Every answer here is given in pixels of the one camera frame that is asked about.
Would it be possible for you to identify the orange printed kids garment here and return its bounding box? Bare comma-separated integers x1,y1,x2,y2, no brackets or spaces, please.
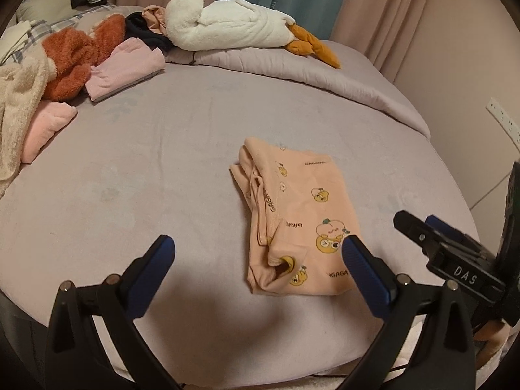
230,137,360,296

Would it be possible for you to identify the right hand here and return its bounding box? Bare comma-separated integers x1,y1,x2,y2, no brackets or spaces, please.
473,319,511,370

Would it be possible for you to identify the mauve folded duvet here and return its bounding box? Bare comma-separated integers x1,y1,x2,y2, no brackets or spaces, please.
166,41,431,139

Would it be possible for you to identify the light pink garment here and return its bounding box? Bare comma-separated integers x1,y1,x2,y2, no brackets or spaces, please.
21,100,78,165

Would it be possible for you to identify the pink curtain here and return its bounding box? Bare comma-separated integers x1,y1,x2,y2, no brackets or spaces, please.
330,0,438,85

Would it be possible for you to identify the cream fleece garment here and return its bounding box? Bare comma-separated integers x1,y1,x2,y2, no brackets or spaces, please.
1,46,57,196

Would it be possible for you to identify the folded pink garment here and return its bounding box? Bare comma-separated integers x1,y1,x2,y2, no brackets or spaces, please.
84,38,166,103

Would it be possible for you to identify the rust fuzzy garment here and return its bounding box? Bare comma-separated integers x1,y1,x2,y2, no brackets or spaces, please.
41,13,125,102

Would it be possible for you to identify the grey plaid pillow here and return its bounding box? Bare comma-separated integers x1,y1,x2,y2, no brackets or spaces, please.
1,0,114,64

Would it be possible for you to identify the dark navy garment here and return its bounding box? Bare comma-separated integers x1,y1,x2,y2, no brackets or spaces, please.
125,12,174,54

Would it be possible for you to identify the white wall power strip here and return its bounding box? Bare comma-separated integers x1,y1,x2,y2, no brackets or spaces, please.
486,98,520,150

